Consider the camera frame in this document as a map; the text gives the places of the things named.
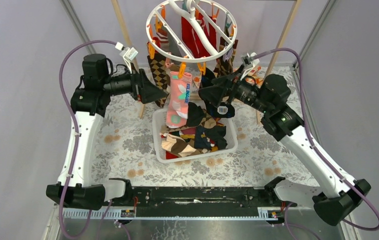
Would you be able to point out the red sock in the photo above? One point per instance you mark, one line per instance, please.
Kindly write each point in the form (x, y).
(191, 39)

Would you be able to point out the orange clothespin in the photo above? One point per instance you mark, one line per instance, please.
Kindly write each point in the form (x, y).
(182, 69)

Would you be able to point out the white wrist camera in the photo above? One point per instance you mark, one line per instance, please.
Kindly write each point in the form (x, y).
(250, 64)
(128, 54)

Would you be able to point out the brown yellow argyle sock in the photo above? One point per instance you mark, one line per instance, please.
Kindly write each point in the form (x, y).
(159, 75)

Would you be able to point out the orange patterned cloth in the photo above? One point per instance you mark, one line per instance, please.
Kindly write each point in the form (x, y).
(258, 73)

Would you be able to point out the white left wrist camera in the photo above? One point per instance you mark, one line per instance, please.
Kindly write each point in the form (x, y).
(128, 54)

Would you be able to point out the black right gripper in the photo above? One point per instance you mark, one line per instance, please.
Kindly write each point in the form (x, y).
(214, 94)

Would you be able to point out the white laundry basket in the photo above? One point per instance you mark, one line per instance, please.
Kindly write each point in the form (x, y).
(209, 138)

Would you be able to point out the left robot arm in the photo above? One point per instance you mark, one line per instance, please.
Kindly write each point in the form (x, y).
(75, 187)

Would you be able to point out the dark green sock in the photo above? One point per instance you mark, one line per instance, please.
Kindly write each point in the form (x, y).
(195, 115)

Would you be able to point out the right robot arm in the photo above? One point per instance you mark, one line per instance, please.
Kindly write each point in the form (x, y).
(337, 193)

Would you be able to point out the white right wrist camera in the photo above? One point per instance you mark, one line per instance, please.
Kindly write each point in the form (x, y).
(250, 64)

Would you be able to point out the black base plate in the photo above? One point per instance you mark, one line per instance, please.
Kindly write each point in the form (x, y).
(143, 196)

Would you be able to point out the white round sock hanger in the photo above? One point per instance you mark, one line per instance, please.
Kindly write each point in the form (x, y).
(216, 14)

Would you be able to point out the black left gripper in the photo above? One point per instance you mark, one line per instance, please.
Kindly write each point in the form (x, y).
(139, 85)

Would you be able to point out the brown argyle hanging sock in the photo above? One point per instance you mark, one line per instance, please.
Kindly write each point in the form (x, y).
(224, 64)

